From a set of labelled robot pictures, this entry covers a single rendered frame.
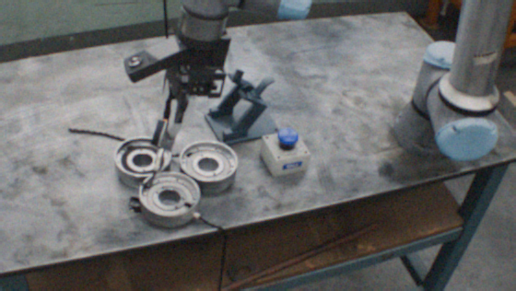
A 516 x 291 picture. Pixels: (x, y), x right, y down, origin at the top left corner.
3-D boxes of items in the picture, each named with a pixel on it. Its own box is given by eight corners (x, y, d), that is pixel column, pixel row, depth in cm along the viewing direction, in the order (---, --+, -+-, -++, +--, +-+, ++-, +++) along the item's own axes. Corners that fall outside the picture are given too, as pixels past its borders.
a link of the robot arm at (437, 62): (457, 87, 137) (474, 37, 127) (472, 128, 127) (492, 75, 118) (406, 81, 136) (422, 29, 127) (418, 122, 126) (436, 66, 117)
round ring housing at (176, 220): (128, 214, 115) (127, 197, 112) (161, 179, 122) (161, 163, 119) (178, 240, 112) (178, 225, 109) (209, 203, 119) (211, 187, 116)
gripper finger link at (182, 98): (184, 128, 112) (192, 82, 107) (176, 128, 111) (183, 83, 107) (177, 113, 116) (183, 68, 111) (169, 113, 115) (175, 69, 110)
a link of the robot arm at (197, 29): (189, 21, 99) (175, -5, 104) (183, 45, 102) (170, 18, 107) (234, 21, 102) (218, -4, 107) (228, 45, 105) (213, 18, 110)
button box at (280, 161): (273, 178, 125) (276, 159, 121) (259, 153, 129) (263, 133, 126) (311, 170, 127) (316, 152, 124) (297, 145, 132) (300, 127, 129)
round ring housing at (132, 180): (104, 167, 122) (103, 150, 120) (148, 145, 128) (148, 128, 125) (135, 200, 117) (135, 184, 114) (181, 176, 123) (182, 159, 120)
